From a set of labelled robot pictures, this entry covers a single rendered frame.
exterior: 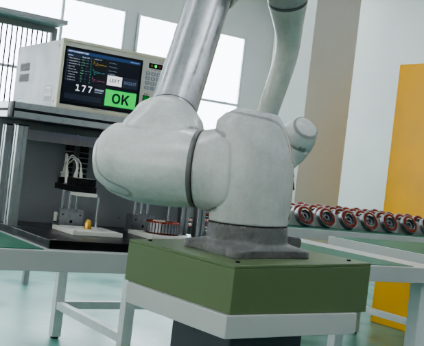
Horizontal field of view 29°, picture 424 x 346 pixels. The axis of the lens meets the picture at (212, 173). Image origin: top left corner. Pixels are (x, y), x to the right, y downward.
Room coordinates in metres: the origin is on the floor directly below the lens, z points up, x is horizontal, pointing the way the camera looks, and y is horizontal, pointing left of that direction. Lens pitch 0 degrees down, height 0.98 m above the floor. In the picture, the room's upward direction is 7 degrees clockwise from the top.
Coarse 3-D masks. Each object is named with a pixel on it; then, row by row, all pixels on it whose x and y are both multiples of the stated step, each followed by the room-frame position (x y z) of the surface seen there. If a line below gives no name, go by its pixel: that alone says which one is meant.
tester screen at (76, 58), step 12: (72, 60) 2.36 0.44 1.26; (84, 60) 2.38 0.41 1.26; (96, 60) 2.40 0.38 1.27; (108, 60) 2.42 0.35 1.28; (120, 60) 2.44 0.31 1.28; (72, 72) 2.36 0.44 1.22; (84, 72) 2.38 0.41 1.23; (96, 72) 2.40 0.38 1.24; (108, 72) 2.42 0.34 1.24; (120, 72) 2.45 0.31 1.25; (132, 72) 2.47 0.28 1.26; (72, 84) 2.36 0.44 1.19; (84, 84) 2.39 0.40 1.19; (96, 84) 2.41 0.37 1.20; (96, 96) 2.41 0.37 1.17; (120, 108) 2.45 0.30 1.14
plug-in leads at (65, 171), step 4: (68, 156) 2.38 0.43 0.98; (68, 160) 2.40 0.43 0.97; (72, 160) 2.41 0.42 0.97; (76, 160) 2.41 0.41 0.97; (64, 164) 2.41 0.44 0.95; (68, 164) 2.41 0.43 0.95; (76, 164) 2.38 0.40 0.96; (80, 164) 2.40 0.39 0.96; (64, 168) 2.41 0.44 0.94; (76, 168) 2.38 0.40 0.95; (80, 168) 2.39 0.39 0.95; (60, 172) 2.41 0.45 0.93; (64, 172) 2.41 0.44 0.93; (68, 172) 2.37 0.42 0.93; (76, 172) 2.38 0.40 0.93; (80, 172) 2.39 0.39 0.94; (60, 176) 2.41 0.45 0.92; (76, 176) 2.38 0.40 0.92; (80, 176) 2.39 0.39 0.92; (60, 180) 2.41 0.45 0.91; (64, 180) 2.37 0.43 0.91
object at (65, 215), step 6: (54, 210) 2.39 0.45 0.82; (60, 210) 2.36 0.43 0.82; (66, 210) 2.37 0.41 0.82; (72, 210) 2.38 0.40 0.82; (78, 210) 2.39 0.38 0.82; (60, 216) 2.36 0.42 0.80; (66, 216) 2.37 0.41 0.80; (72, 216) 2.38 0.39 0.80; (78, 216) 2.39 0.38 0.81; (54, 222) 2.38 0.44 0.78; (60, 222) 2.36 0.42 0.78; (66, 222) 2.37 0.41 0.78; (72, 222) 2.38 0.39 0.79; (78, 222) 2.39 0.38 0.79
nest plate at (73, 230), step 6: (54, 228) 2.28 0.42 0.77; (60, 228) 2.25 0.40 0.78; (66, 228) 2.22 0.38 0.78; (72, 228) 2.24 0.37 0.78; (78, 228) 2.27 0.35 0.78; (96, 228) 2.33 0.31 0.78; (102, 228) 2.36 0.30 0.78; (72, 234) 2.18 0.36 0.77; (78, 234) 2.18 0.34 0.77; (84, 234) 2.19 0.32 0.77; (90, 234) 2.20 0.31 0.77; (96, 234) 2.21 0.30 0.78; (102, 234) 2.22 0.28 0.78; (108, 234) 2.23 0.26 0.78; (114, 234) 2.24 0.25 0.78; (120, 234) 2.25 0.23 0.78
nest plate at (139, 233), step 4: (128, 232) 2.43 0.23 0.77; (132, 232) 2.41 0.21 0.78; (136, 232) 2.39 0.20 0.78; (140, 232) 2.37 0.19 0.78; (144, 232) 2.38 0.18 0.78; (140, 236) 2.37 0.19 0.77; (144, 236) 2.34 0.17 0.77; (148, 236) 2.32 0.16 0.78; (152, 236) 2.31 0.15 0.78; (156, 236) 2.32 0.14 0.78; (160, 236) 2.32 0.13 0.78; (164, 236) 2.33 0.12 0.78; (168, 236) 2.34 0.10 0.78; (172, 236) 2.35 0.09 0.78; (176, 236) 2.37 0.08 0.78; (180, 236) 2.39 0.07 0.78; (184, 236) 2.40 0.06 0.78; (188, 236) 2.42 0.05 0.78
